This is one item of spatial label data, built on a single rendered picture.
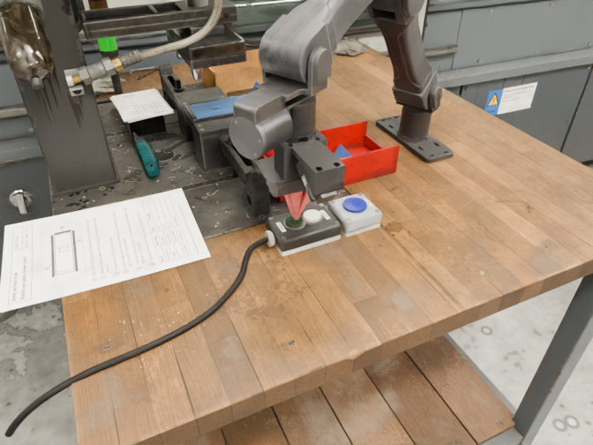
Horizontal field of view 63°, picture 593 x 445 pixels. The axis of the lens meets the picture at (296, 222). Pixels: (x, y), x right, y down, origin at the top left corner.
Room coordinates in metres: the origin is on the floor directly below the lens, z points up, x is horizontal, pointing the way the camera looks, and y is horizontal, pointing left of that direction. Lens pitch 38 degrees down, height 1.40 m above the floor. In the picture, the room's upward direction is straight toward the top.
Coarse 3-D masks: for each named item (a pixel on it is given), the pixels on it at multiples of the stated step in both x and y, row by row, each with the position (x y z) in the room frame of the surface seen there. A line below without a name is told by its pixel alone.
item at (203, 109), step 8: (240, 96) 0.97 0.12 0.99; (192, 104) 0.93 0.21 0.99; (200, 104) 0.93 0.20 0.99; (208, 104) 0.93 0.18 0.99; (216, 104) 0.93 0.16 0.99; (224, 104) 0.93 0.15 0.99; (232, 104) 0.93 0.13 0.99; (200, 112) 0.89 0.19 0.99; (208, 112) 0.89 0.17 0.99; (216, 112) 0.89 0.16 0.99; (224, 112) 0.89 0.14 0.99
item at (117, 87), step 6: (102, 54) 1.07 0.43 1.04; (108, 54) 1.07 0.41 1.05; (114, 54) 1.08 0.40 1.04; (114, 78) 1.08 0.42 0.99; (114, 84) 1.08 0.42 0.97; (120, 84) 1.09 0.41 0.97; (114, 90) 1.08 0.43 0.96; (120, 90) 1.08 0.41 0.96; (114, 108) 1.10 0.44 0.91; (114, 114) 1.07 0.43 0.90
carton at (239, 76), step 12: (252, 60) 1.33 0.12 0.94; (204, 72) 1.24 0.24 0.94; (216, 72) 1.17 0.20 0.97; (228, 72) 1.18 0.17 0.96; (240, 72) 1.19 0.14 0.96; (252, 72) 1.20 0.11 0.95; (204, 84) 1.26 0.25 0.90; (216, 84) 1.16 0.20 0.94; (228, 84) 1.18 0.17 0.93; (240, 84) 1.19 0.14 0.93; (252, 84) 1.20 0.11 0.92
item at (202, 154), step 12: (180, 108) 0.95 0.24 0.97; (180, 120) 0.97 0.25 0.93; (192, 132) 0.87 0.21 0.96; (228, 132) 0.84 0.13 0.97; (204, 144) 0.82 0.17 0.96; (216, 144) 0.83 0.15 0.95; (204, 156) 0.82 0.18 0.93; (216, 156) 0.83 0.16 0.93; (204, 168) 0.82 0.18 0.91; (216, 168) 0.82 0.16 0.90
